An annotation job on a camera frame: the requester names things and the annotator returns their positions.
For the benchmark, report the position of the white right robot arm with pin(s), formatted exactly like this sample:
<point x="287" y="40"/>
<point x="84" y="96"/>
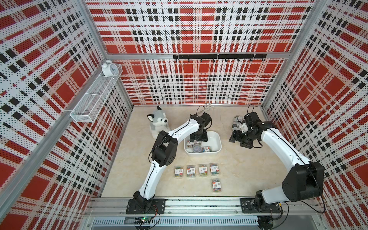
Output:
<point x="304" y="179"/>

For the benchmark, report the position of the black hook rail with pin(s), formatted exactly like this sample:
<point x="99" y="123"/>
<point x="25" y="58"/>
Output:
<point x="219" y="56"/>

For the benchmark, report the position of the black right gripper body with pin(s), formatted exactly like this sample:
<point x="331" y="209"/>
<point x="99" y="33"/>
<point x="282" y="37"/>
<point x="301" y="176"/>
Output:
<point x="246" y="138"/>

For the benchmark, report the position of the round clear clip tub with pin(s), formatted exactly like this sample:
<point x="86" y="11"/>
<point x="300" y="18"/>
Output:
<point x="197" y="148"/>

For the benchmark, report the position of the grey white husky plush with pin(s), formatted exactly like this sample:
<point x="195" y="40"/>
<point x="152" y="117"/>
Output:
<point x="158" y="122"/>

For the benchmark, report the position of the white wire mesh shelf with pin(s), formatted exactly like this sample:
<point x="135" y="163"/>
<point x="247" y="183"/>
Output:
<point x="90" y="105"/>

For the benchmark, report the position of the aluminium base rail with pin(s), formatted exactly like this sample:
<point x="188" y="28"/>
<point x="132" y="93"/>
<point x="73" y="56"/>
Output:
<point x="200" y="213"/>

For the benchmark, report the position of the white plastic storage box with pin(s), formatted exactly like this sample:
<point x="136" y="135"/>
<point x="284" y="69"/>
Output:
<point x="213" y="141"/>

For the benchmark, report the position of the paper clip box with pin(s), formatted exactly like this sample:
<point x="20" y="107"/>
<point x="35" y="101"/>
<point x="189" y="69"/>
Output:
<point x="189" y="145"/>
<point x="206" y="149"/>
<point x="190" y="171"/>
<point x="203" y="170"/>
<point x="178" y="171"/>
<point x="214" y="169"/>
<point x="216" y="185"/>

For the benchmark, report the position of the white handled scissors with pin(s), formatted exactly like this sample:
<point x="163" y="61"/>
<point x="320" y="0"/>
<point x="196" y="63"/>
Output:
<point x="207" y="107"/>

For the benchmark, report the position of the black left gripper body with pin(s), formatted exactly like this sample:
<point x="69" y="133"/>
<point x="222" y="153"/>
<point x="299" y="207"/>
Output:
<point x="200" y="136"/>

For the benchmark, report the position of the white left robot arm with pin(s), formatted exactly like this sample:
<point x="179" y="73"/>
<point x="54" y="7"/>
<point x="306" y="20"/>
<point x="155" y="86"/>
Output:
<point x="164" y="151"/>

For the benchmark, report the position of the white alarm clock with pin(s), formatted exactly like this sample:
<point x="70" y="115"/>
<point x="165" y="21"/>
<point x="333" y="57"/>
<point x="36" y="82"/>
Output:
<point x="109" y="69"/>

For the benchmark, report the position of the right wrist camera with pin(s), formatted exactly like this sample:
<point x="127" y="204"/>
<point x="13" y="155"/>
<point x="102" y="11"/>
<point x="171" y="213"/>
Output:
<point x="249" y="122"/>

